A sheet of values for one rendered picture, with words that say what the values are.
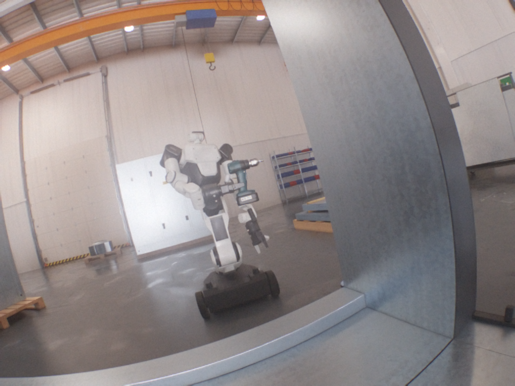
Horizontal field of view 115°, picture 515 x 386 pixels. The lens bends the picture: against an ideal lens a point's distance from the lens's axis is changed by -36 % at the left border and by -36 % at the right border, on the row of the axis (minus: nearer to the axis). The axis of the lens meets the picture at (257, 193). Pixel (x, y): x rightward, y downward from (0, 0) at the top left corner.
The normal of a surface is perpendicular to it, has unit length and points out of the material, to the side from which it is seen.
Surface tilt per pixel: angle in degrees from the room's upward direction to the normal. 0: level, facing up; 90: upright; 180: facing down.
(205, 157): 78
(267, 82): 90
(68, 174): 90
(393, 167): 90
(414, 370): 0
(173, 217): 90
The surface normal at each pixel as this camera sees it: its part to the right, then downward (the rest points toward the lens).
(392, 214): -0.91, 0.25
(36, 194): 0.32, -0.07
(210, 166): 0.54, -0.35
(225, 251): 0.14, -0.32
